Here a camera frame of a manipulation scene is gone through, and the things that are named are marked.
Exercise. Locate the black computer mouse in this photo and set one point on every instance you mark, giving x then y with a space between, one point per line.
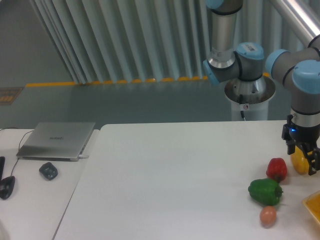
6 187

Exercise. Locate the small dark grey case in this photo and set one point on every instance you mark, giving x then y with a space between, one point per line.
49 171

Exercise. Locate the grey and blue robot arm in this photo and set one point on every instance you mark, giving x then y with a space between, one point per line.
250 75

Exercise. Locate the red bell pepper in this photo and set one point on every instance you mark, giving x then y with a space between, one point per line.
277 169

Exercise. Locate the brown egg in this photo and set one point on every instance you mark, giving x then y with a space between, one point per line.
268 215

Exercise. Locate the yellow basket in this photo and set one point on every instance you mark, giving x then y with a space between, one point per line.
312 204

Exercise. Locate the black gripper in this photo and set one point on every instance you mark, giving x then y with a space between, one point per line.
307 136

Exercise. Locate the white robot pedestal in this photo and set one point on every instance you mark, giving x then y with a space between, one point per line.
250 106

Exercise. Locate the black handle object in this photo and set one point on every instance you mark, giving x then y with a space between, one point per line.
2 164

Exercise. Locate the white usb plug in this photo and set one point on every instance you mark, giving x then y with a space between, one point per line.
83 157

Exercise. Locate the green bell pepper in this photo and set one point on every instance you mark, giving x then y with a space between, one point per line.
265 191

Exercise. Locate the yellow bell pepper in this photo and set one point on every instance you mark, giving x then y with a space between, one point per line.
299 162

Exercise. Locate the silver laptop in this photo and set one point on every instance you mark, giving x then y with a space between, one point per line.
58 141

